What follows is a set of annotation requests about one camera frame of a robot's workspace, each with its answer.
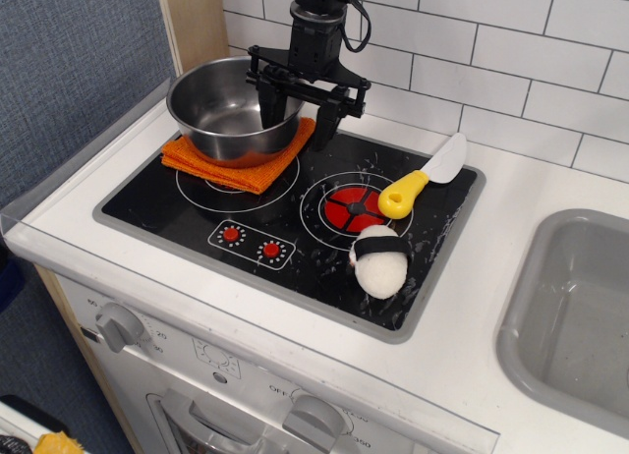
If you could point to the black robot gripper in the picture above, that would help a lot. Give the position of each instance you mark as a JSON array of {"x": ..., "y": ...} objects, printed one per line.
[{"x": 310, "y": 70}]

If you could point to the stainless steel pot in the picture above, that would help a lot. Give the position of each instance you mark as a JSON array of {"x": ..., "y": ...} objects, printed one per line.
[{"x": 218, "y": 112}]

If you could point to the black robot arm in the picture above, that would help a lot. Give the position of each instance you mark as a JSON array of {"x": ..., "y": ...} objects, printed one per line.
[{"x": 321, "y": 7}]

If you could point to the orange folded cloth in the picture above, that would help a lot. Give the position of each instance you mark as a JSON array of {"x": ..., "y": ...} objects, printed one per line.
[{"x": 181, "y": 156}]

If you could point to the black toy stovetop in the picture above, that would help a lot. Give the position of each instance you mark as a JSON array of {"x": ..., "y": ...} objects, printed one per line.
[{"x": 293, "y": 241}]

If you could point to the white plush sushi toy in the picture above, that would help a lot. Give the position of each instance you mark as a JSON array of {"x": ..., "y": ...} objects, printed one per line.
[{"x": 380, "y": 258}]

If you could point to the grey left oven knob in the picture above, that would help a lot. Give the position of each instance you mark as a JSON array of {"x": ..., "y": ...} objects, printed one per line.
[{"x": 118, "y": 326}]

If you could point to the grey oven knob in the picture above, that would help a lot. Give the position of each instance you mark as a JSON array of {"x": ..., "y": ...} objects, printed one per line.
[
  {"x": 118, "y": 326},
  {"x": 315, "y": 422}
]

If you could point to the white toy oven front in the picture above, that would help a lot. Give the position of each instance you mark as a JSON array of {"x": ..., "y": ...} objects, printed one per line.
[{"x": 176, "y": 393}]

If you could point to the grey right oven knob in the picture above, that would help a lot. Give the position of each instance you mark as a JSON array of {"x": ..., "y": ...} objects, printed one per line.
[{"x": 315, "y": 422}]

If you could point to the grey plastic sink basin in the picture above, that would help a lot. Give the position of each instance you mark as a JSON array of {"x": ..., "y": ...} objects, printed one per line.
[{"x": 564, "y": 338}]

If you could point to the yellow cloth scrap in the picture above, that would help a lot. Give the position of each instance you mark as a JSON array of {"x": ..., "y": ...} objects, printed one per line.
[{"x": 57, "y": 443}]

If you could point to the light wooden side post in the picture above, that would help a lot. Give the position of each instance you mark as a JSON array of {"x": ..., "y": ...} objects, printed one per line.
[{"x": 196, "y": 32}]

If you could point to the yellow handled toy knife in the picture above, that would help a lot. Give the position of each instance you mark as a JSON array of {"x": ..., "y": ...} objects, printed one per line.
[{"x": 397, "y": 200}]

